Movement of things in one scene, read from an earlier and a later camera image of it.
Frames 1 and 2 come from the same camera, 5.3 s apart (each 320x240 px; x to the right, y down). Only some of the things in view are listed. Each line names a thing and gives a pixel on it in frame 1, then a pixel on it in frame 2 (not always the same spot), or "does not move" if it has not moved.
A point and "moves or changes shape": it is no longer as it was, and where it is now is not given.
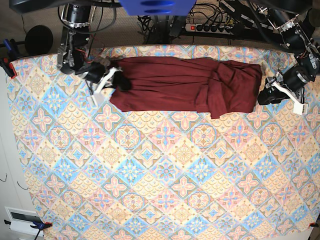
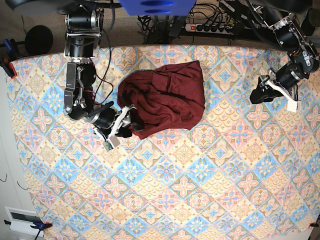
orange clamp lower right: [313, 224] does not move
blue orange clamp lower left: [39, 224] does not move
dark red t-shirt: [210, 87] moves or changes shape
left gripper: [96, 72] to [104, 118]
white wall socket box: [21, 220] does not move
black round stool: [39, 40] does not move
